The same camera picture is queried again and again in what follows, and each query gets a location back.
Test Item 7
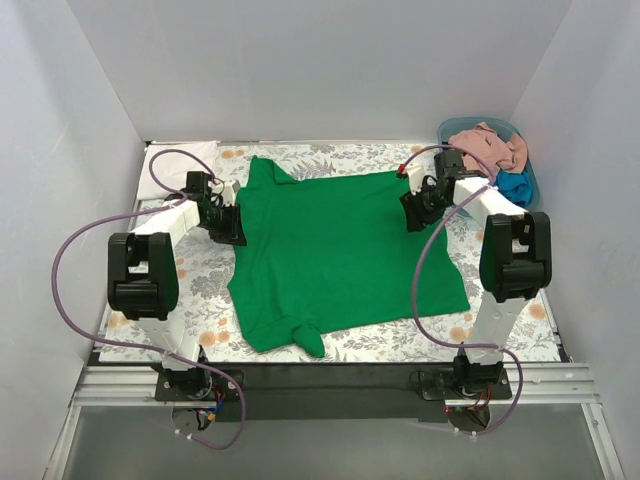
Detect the green t shirt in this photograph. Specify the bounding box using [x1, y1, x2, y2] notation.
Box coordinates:
[229, 157, 470, 358]

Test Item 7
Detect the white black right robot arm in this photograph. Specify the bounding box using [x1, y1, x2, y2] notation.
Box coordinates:
[397, 145, 552, 399]

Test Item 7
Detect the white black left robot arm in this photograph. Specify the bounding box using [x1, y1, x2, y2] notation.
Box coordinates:
[107, 171, 247, 400]

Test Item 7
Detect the folded white t shirt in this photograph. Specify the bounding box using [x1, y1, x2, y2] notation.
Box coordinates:
[136, 141, 218, 201]

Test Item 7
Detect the blue plastic basket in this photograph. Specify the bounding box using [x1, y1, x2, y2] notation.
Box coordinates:
[437, 117, 539, 211]

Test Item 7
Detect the blue crumpled t shirt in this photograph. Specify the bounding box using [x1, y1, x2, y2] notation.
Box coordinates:
[496, 170, 534, 208]

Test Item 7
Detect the pink crumpled t shirt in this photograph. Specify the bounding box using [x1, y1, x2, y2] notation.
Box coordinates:
[448, 122, 528, 176]

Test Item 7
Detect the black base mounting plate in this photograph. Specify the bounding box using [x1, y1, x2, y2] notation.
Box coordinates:
[153, 363, 515, 423]

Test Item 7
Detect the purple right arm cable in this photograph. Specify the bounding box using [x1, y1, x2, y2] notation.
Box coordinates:
[402, 143, 525, 437]

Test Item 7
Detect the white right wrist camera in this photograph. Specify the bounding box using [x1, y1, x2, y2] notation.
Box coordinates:
[396, 164, 427, 195]

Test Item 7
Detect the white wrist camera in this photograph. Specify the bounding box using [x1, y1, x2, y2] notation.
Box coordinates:
[396, 164, 427, 195]
[219, 180, 241, 207]

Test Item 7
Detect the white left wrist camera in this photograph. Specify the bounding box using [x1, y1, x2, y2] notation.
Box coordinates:
[219, 180, 241, 207]

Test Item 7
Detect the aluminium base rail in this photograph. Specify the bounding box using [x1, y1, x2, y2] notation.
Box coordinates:
[72, 363, 600, 406]

